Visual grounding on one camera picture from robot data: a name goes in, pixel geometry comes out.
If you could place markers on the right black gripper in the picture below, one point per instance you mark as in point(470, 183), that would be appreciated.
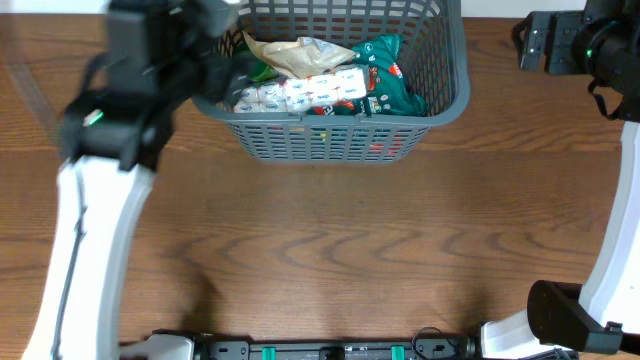
point(561, 30)

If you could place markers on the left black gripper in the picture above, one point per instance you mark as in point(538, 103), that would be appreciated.
point(226, 84)

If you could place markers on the green lidded jar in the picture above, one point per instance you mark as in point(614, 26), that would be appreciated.
point(260, 72)

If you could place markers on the Kleenex tissue multipack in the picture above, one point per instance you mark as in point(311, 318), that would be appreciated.
point(341, 92)

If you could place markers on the beige paper bag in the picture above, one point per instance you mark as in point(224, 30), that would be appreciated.
point(299, 59)

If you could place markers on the green Nescafe coffee bag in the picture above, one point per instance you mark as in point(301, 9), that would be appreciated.
point(386, 92)

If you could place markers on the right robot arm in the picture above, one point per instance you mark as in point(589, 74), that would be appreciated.
point(600, 316)

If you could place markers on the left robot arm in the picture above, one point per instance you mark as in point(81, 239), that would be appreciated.
point(159, 55)

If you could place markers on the grey plastic lattice basket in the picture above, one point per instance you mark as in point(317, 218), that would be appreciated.
point(416, 53)

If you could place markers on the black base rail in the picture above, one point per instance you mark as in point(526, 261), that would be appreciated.
point(430, 344)

